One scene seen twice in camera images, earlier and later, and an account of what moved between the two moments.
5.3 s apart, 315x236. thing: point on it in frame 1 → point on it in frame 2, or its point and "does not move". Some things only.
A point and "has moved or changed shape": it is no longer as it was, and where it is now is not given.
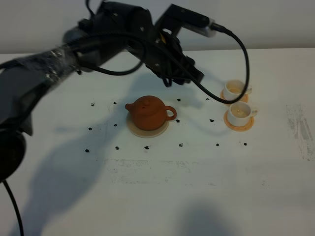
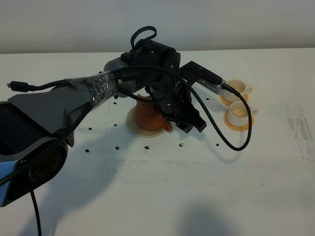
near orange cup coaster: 235,128 does not move
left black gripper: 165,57 → 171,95
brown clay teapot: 150,113 has moved or changed shape
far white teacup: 234,88 does not move
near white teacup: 239,114 does not move
